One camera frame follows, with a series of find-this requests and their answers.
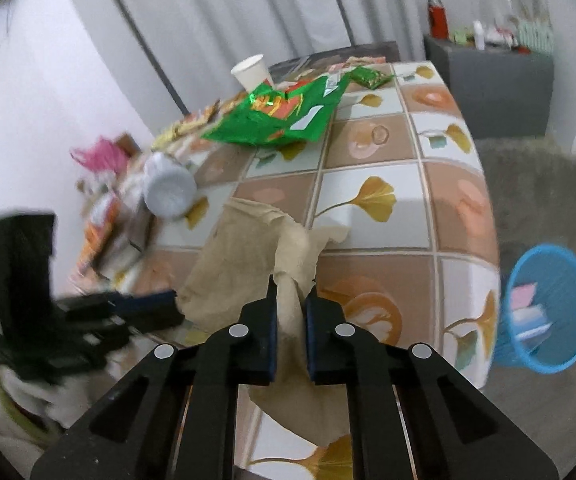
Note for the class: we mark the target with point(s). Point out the white plastic bags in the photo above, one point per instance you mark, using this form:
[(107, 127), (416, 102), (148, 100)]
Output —
[(17, 410)]

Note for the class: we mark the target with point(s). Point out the grey cabinet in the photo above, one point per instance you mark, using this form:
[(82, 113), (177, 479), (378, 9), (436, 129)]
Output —
[(493, 90)]

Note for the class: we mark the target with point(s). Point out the flat orange packets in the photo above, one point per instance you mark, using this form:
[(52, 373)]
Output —
[(355, 62)]

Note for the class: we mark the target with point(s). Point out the grey curtain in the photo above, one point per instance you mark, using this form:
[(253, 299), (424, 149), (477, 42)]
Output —
[(268, 5)]

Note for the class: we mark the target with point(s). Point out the toiletries clutter on cabinet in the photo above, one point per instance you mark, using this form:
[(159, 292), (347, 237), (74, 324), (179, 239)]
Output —
[(513, 32)]

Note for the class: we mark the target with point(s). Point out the green potato chip bag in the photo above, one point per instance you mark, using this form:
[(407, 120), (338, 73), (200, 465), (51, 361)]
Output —
[(268, 120)]

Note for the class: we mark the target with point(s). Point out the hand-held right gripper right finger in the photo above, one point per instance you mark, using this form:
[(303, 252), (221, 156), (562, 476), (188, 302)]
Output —
[(313, 340)]

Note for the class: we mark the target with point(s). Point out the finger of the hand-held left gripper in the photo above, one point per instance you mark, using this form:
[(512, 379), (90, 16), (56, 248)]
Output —
[(142, 307)]

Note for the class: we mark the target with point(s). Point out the red bottle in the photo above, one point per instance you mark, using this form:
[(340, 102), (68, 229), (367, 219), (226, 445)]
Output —
[(438, 20)]

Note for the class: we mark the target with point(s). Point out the white paper cup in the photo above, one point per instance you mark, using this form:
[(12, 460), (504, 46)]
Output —
[(253, 72)]

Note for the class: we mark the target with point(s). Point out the dark side table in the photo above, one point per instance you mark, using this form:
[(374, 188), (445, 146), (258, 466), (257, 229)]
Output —
[(318, 57)]

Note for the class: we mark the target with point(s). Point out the small white carton box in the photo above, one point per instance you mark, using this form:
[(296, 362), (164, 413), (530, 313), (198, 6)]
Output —
[(127, 250)]

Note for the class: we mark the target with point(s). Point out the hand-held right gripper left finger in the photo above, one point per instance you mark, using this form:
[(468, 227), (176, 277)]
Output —
[(270, 340)]

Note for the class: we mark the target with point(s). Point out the yellow-green snack packet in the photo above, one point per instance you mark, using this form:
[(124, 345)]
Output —
[(167, 132)]

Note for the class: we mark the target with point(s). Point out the orange snack bag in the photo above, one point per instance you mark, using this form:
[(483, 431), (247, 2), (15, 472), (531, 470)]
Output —
[(97, 232)]

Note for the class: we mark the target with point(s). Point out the brown paper towel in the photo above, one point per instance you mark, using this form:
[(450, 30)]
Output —
[(248, 260)]

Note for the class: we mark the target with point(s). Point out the brown cardboard box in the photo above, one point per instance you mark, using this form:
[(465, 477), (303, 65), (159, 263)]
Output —
[(128, 144)]

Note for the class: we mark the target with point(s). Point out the blue mesh trash bin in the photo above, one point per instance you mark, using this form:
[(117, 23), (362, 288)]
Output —
[(568, 280)]

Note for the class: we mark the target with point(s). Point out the white bottle with strawberry label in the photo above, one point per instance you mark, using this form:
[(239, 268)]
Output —
[(167, 190)]

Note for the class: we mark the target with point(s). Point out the small green snack packet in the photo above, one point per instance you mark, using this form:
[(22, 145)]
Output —
[(368, 77)]

